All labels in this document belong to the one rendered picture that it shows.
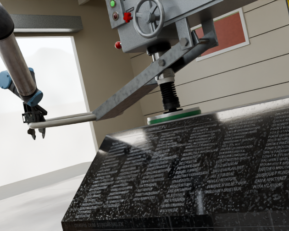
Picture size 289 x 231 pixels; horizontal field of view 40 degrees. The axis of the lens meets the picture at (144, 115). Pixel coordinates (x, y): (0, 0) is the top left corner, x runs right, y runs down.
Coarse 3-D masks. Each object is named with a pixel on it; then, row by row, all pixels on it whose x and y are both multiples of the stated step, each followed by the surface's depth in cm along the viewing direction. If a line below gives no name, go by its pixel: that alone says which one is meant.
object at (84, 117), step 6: (78, 114) 229; (84, 114) 229; (90, 114) 228; (120, 114) 200; (48, 120) 220; (54, 120) 223; (60, 120) 184; (66, 120) 183; (72, 120) 183; (78, 120) 183; (84, 120) 184; (90, 120) 185; (30, 126) 194; (36, 126) 189; (42, 126) 187; (48, 126) 186; (54, 126) 185
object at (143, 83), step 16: (192, 32) 141; (176, 48) 147; (192, 48) 143; (208, 48) 151; (160, 64) 153; (144, 80) 161; (112, 96) 176; (128, 96) 169; (96, 112) 186; (112, 112) 185
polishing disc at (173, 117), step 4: (164, 112) 159; (168, 112) 158; (188, 112) 152; (192, 112) 152; (196, 112) 154; (200, 112) 157; (168, 116) 151; (172, 116) 150; (176, 116) 150; (180, 116) 150; (184, 116) 151; (152, 120) 155; (156, 120) 153; (160, 120) 152; (164, 120) 151; (168, 120) 151; (148, 124) 160
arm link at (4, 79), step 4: (0, 72) 194; (4, 72) 192; (0, 76) 194; (4, 76) 193; (8, 76) 192; (0, 80) 194; (4, 80) 193; (8, 80) 192; (0, 84) 194; (4, 84) 193; (8, 84) 192; (12, 84) 192; (4, 88) 194; (8, 88) 195; (12, 88) 193; (12, 92) 195
